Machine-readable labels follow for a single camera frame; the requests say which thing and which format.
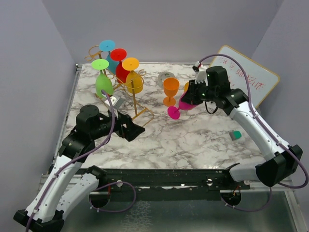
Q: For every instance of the yellow framed whiteboard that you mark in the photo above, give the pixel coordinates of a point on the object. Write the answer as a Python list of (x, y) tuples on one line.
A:
[(261, 80)]

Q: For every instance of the yellow wine glass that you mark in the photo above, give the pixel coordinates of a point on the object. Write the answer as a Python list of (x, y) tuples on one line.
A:
[(186, 86), (134, 82)]

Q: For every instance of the clear tape roll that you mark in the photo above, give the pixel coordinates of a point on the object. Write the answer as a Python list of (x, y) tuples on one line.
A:
[(162, 77)]

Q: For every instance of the green grey eraser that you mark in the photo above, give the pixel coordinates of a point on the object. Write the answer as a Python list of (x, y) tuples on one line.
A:
[(235, 135)]

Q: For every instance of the orange wine glass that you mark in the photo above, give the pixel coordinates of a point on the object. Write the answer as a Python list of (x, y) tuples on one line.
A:
[(171, 86)]

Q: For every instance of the red wine glass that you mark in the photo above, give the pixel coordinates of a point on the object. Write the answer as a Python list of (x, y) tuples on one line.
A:
[(119, 55)]

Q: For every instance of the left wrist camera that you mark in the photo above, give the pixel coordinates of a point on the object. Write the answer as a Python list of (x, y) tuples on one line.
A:
[(116, 102)]

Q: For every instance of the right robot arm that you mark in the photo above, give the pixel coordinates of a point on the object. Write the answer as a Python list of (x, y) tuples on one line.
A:
[(280, 158)]

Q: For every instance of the cyan wine glass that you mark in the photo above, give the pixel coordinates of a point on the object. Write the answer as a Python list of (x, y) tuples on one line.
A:
[(108, 46)]

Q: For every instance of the pink wine glass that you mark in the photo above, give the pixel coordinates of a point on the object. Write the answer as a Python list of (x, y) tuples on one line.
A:
[(174, 112)]

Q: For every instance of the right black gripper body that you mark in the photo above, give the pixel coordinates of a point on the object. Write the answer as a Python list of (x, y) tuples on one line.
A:
[(198, 92)]

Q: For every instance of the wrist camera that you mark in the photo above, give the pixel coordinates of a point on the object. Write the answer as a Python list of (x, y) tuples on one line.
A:
[(200, 71), (116, 102)]

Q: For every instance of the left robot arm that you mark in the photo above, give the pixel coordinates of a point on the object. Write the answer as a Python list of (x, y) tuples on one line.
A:
[(49, 209)]

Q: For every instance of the gold wire glass rack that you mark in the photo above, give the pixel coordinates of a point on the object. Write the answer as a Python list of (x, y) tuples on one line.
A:
[(95, 53)]

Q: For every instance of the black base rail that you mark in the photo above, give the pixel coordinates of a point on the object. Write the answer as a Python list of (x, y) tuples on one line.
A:
[(129, 185)]

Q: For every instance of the yellow wine glass front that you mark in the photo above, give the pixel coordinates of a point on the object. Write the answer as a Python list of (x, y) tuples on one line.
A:
[(186, 86)]

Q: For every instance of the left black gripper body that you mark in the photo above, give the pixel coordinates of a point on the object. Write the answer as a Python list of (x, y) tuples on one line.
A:
[(119, 127)]

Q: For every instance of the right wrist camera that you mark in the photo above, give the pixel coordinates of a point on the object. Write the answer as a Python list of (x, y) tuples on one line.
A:
[(200, 71)]

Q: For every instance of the green wine glass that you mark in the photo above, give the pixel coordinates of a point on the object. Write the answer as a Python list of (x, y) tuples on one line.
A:
[(102, 81)]

